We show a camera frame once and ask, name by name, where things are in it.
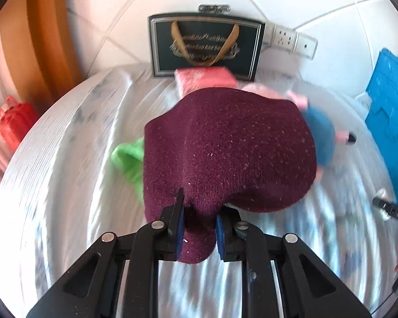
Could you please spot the floral tablecloth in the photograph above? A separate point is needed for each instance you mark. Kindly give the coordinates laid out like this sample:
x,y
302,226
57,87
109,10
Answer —
x,y
60,192

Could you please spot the green fleece cloth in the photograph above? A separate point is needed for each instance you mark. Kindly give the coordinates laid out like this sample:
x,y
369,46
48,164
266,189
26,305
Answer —
x,y
128,158

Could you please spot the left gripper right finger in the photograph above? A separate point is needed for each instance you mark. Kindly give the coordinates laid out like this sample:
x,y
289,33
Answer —
x,y
281,276

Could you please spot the blue plastic crate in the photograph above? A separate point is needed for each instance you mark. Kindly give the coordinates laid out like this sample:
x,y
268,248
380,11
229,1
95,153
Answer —
x,y
382,119

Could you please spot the maroon knitted hat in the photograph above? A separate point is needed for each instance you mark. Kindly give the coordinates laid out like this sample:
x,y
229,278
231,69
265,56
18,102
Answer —
x,y
225,146

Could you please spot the white power strip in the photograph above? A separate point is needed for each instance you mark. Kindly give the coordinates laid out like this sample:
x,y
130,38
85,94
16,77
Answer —
x,y
289,40

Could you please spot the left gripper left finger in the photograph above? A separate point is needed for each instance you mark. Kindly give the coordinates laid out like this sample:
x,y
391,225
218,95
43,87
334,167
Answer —
x,y
118,275

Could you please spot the blue-dressed pig plush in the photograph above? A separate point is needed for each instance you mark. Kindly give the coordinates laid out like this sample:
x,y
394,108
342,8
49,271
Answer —
x,y
322,129

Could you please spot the dark green gift bag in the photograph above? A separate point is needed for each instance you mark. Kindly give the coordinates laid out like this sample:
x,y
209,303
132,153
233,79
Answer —
x,y
202,40

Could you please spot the red handbag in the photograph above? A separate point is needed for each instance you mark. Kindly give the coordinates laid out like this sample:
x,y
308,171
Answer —
x,y
16,120

